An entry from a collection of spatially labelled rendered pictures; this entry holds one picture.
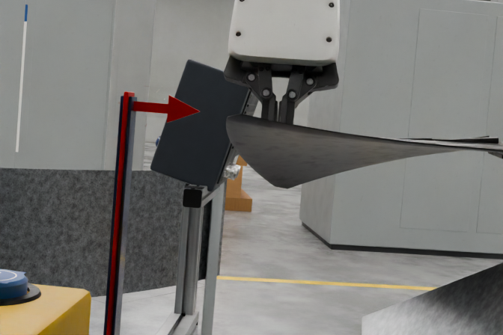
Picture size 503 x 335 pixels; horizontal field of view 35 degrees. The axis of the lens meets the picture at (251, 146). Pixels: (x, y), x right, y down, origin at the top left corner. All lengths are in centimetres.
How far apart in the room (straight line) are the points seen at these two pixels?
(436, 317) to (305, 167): 20
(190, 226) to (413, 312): 59
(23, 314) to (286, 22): 40
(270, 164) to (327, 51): 12
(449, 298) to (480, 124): 654
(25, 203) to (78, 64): 432
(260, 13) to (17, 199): 176
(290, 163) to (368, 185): 616
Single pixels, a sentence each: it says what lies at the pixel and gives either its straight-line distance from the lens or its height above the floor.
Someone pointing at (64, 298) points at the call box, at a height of 107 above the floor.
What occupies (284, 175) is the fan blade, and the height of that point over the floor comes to 112.
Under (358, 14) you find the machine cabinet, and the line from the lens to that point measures 688.
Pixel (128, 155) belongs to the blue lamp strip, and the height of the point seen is 114.
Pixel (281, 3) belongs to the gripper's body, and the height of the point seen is 128.
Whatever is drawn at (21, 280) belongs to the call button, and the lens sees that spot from 47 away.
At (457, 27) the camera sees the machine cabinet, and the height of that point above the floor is 200.
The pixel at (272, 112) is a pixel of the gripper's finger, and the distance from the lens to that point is 71.
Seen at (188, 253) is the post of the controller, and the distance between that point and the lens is 124.
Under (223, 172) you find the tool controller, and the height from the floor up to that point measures 108.
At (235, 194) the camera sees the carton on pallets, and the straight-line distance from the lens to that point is 884.
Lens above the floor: 119
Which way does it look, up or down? 3 degrees down
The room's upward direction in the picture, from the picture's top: 5 degrees clockwise
